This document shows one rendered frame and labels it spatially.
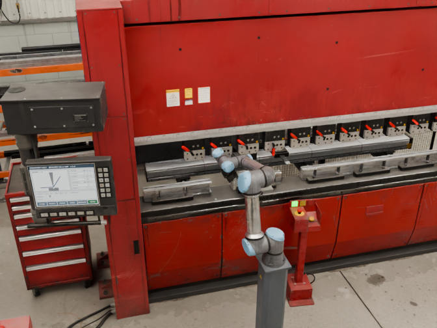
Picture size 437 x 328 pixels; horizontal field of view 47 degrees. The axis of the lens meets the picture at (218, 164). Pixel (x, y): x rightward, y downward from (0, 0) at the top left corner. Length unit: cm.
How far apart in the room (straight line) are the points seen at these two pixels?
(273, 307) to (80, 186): 150
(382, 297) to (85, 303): 236
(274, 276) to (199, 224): 77
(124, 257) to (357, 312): 184
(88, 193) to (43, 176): 25
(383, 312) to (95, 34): 291
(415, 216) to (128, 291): 243
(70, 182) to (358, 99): 214
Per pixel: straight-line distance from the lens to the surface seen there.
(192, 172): 398
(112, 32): 299
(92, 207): 294
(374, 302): 433
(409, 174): 430
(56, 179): 288
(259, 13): 334
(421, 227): 471
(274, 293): 341
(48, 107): 272
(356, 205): 420
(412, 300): 444
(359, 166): 423
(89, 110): 269
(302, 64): 357
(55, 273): 423
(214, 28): 330
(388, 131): 413
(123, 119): 316
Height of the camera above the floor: 289
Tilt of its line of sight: 29 degrees down
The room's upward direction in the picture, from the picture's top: straight up
